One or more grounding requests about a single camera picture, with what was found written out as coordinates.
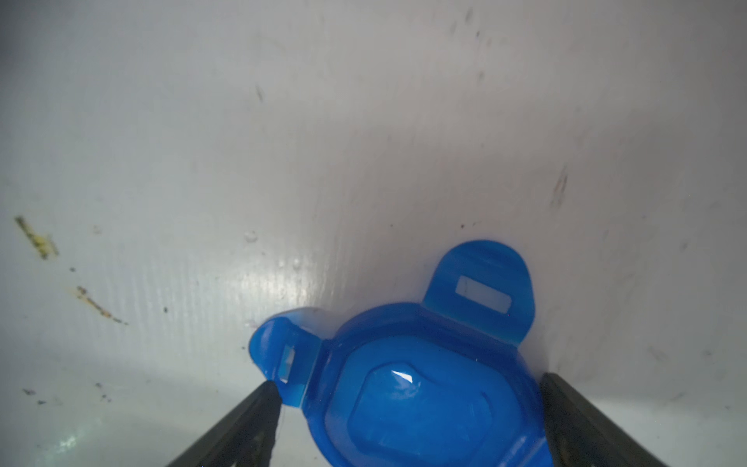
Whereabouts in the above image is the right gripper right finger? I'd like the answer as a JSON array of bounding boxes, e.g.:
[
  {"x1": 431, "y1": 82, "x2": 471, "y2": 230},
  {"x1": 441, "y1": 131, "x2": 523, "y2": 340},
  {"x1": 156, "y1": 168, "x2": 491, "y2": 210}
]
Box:
[{"x1": 540, "y1": 373, "x2": 665, "y2": 467}]

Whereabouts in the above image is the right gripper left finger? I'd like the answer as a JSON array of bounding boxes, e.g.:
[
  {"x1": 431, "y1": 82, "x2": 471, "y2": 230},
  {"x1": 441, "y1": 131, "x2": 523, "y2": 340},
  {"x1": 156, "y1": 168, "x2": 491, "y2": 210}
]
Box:
[{"x1": 168, "y1": 381, "x2": 282, "y2": 467}]

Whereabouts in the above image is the blue lid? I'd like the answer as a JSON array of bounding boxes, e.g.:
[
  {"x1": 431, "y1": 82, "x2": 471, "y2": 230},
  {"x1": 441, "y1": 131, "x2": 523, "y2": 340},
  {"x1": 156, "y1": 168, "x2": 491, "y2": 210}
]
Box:
[{"x1": 248, "y1": 241, "x2": 552, "y2": 466}]

